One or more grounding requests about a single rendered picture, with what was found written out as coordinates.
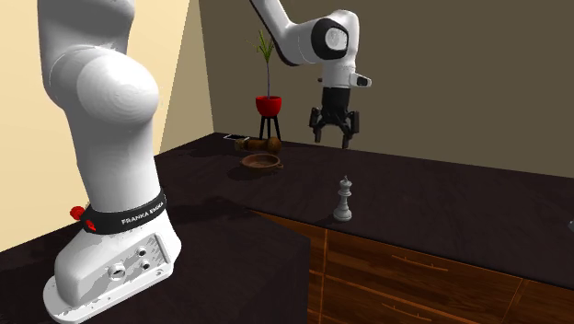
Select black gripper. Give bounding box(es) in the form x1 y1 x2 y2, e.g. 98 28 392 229
308 87 362 150

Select red potted plant on stand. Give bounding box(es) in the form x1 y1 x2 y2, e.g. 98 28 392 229
247 29 283 142

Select white chess king piece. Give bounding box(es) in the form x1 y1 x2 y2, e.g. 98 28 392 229
332 175 354 223

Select wooden pepper mill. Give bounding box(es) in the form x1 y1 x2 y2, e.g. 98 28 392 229
234 136 283 156

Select wooden drawer cabinet dark top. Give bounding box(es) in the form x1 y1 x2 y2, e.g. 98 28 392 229
154 132 574 324

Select dark robot stand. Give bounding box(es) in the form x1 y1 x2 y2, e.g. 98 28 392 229
0 197 312 324

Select brown bowl with handle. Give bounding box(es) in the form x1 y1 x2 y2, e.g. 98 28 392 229
239 153 285 174

